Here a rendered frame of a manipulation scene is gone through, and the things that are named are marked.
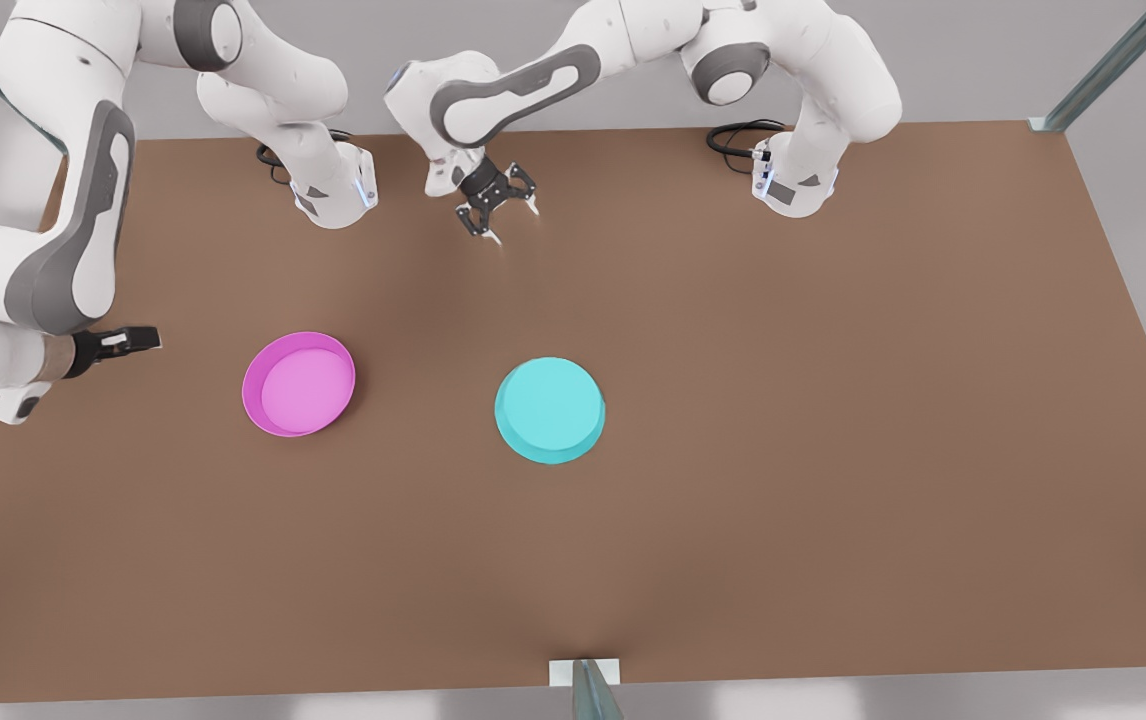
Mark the blue plate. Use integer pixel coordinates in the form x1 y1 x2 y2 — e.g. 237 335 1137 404
494 357 607 465

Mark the pink plate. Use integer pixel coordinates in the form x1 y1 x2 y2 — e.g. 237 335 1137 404
241 331 357 438

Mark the black cable loop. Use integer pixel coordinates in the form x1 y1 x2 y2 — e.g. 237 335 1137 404
706 119 790 177
255 129 355 187

